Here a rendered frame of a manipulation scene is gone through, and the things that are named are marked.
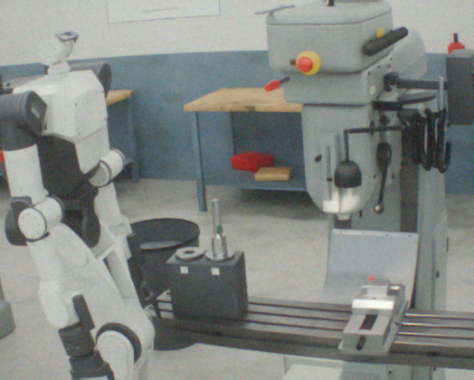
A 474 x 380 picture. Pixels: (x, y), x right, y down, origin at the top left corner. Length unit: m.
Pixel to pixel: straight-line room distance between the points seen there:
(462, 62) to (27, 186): 1.27
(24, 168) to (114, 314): 0.53
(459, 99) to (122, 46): 5.44
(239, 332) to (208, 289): 0.17
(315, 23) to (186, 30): 5.18
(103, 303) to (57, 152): 0.46
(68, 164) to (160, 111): 5.33
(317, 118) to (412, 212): 0.64
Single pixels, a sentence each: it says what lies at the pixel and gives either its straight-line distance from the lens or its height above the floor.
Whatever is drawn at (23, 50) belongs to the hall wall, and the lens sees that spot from 8.19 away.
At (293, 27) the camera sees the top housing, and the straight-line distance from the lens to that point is 1.97.
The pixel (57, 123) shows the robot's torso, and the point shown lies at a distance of 1.99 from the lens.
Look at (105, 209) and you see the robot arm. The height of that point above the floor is 1.33.
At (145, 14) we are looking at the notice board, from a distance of 7.28.
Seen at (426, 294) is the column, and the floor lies 0.86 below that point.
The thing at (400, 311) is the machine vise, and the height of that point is 0.96.
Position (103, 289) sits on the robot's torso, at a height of 1.18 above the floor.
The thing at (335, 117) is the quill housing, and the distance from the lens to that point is 2.11.
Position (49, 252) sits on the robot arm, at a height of 1.36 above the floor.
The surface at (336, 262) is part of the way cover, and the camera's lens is 2.70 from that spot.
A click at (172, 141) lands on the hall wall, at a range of 7.36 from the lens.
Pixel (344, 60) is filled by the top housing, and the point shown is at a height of 1.77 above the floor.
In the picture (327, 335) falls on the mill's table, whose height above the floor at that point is 0.94.
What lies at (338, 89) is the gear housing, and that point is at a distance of 2.05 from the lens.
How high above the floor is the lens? 2.04
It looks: 17 degrees down
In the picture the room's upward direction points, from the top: 5 degrees counter-clockwise
